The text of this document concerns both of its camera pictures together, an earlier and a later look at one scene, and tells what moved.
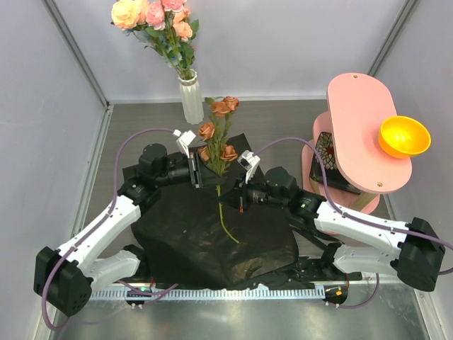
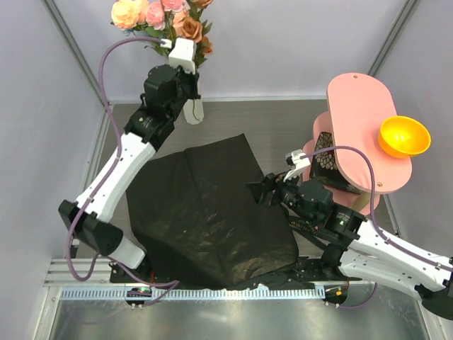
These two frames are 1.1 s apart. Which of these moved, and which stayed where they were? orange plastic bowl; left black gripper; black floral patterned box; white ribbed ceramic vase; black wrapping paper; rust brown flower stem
Moved: rust brown flower stem; left black gripper
Stayed: black floral patterned box; orange plastic bowl; white ribbed ceramic vase; black wrapping paper
